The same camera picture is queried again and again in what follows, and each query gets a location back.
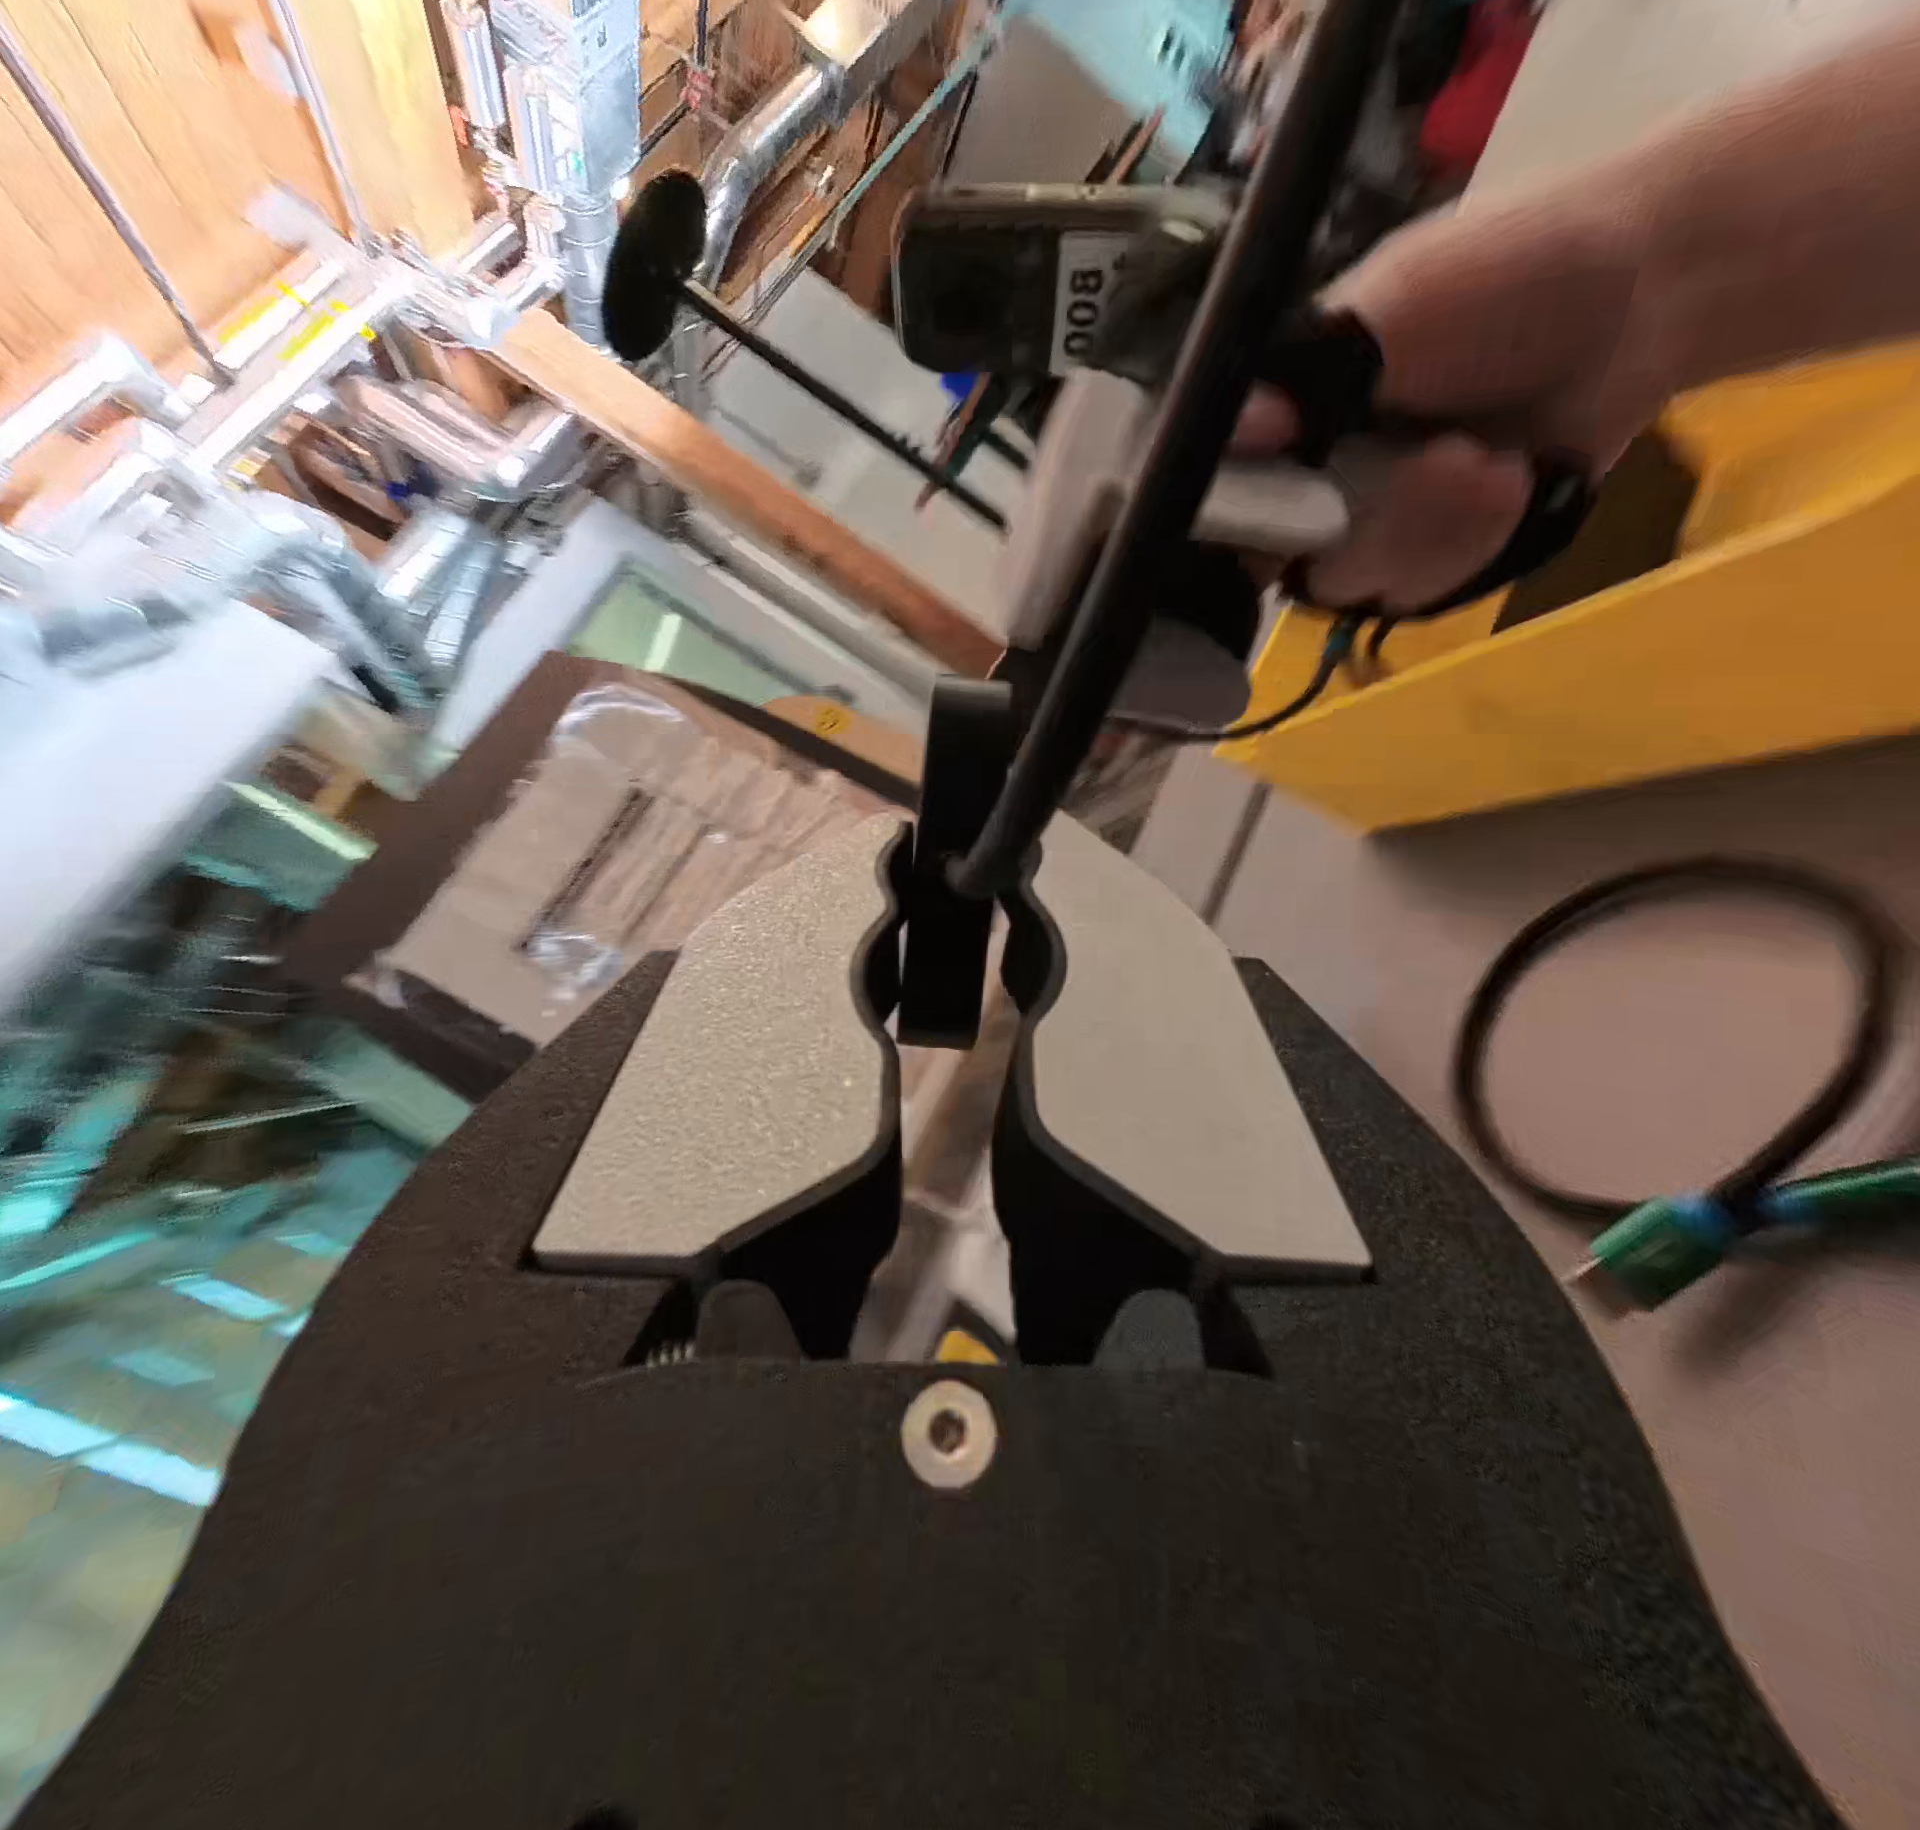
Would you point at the black disc on rod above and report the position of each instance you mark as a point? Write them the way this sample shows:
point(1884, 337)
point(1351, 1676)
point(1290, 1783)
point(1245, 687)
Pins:
point(657, 261)

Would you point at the silver ceiling ductwork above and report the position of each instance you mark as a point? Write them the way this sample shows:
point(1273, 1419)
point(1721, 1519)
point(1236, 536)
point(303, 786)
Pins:
point(758, 166)

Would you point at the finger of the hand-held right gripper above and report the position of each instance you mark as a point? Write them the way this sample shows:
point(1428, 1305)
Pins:
point(1192, 682)
point(1058, 511)

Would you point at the wooden instruction board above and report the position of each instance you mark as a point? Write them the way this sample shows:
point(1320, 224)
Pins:
point(676, 840)

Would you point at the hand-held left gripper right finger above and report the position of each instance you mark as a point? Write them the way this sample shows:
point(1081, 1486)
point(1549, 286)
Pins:
point(1185, 1110)

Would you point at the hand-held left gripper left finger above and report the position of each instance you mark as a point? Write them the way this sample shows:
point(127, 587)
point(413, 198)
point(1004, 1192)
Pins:
point(721, 1110)

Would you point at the yellow plastic bin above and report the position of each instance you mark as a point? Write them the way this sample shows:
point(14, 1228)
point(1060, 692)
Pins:
point(1651, 660)

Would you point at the person's right hand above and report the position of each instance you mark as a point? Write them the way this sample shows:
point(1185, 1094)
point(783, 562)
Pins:
point(1501, 361)

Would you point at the wooden ceiling beam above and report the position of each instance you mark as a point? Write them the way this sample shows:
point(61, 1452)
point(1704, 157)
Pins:
point(721, 465)

